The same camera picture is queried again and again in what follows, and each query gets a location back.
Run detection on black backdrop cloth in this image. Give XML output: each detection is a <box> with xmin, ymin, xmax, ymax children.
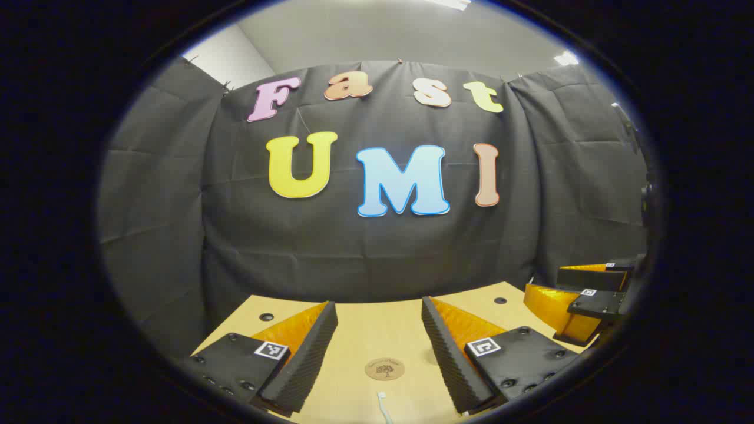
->
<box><xmin>97</xmin><ymin>56</ymin><xmax>652</xmax><ymax>360</ymax></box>

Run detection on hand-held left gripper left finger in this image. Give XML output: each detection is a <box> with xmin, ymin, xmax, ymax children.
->
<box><xmin>183</xmin><ymin>300</ymin><xmax>339</xmax><ymax>419</ymax></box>

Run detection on round cork coaster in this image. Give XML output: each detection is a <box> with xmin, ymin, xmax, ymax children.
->
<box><xmin>365</xmin><ymin>357</ymin><xmax>406</xmax><ymax>382</ymax></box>

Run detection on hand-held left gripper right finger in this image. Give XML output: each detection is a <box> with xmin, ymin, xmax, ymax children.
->
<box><xmin>421</xmin><ymin>296</ymin><xmax>581</xmax><ymax>416</ymax></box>

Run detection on wooden desktop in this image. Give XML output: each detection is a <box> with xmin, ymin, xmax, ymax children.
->
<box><xmin>191</xmin><ymin>281</ymin><xmax>590</xmax><ymax>424</ymax></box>

